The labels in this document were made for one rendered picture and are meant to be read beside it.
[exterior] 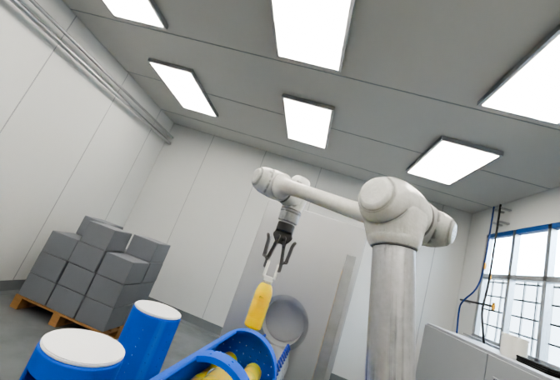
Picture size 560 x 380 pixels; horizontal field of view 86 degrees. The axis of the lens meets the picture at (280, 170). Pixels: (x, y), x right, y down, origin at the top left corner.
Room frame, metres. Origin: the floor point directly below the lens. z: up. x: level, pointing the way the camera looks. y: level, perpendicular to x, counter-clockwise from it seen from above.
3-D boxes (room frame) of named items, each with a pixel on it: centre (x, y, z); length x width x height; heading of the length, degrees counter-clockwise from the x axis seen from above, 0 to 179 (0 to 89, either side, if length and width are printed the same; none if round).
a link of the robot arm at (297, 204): (1.30, -0.10, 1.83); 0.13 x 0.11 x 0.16; 128
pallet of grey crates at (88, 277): (4.36, 1.76, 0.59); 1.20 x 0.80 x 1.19; 80
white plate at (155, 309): (2.00, 0.39, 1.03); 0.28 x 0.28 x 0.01
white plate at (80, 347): (1.26, 0.44, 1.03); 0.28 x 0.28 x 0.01
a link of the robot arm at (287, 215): (1.31, -0.11, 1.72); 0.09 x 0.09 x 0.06
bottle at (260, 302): (1.31, -0.11, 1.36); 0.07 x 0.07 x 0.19
